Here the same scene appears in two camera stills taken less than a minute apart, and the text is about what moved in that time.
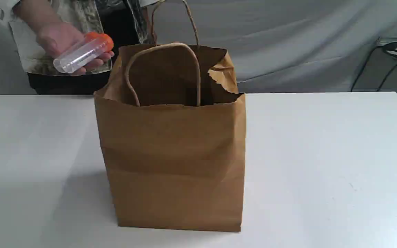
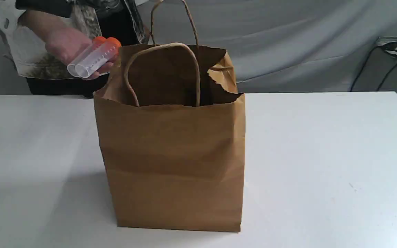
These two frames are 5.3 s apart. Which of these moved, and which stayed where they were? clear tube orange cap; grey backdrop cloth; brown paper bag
Moved: clear tube orange cap
Stayed: grey backdrop cloth; brown paper bag
